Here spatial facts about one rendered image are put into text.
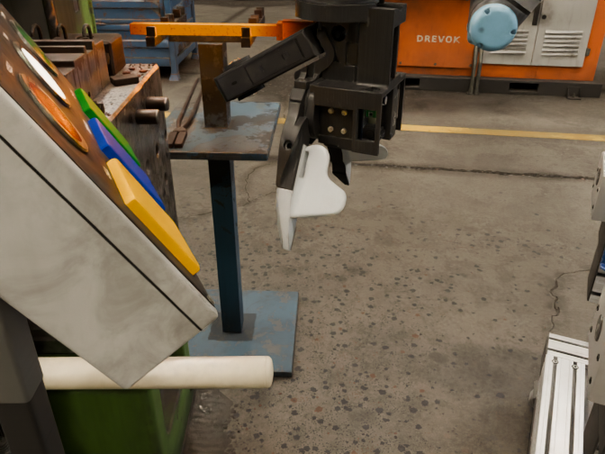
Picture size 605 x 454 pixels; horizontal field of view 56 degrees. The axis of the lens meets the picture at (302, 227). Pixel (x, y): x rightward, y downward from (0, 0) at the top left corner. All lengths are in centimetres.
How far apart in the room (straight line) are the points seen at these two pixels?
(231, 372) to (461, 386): 104
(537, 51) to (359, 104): 410
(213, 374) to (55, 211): 53
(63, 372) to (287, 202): 50
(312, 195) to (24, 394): 32
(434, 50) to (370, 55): 398
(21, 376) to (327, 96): 37
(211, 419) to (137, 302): 128
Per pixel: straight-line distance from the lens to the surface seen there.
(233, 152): 135
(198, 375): 83
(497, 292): 216
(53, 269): 35
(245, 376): 82
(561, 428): 141
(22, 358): 58
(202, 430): 161
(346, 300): 202
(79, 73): 101
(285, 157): 47
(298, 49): 49
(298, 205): 48
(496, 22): 105
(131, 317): 37
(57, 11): 133
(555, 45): 455
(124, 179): 40
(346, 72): 49
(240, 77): 53
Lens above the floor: 120
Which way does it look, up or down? 29 degrees down
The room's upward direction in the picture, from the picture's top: straight up
